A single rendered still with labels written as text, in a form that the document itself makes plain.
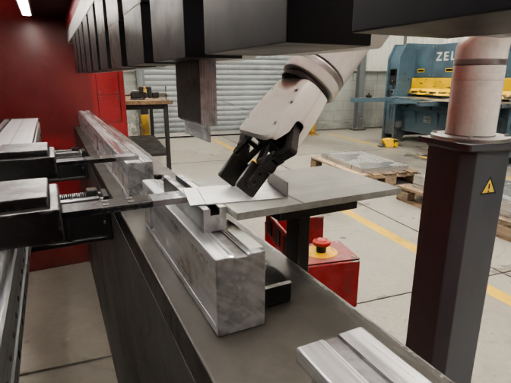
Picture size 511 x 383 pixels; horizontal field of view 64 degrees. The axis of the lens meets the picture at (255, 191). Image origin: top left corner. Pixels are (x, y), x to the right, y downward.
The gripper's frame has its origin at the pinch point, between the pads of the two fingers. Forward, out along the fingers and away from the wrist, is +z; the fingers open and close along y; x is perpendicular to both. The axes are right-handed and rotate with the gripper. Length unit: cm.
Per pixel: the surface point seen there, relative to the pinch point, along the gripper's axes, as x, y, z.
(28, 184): -20.5, -3.1, 16.1
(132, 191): 1.8, -43.5, 14.5
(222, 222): -0.9, 5.0, 6.5
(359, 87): 456, -684, -379
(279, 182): 4.2, 2.4, -2.3
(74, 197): -4, -62, 26
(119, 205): -11.2, 0.2, 12.1
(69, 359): 45, -118, 96
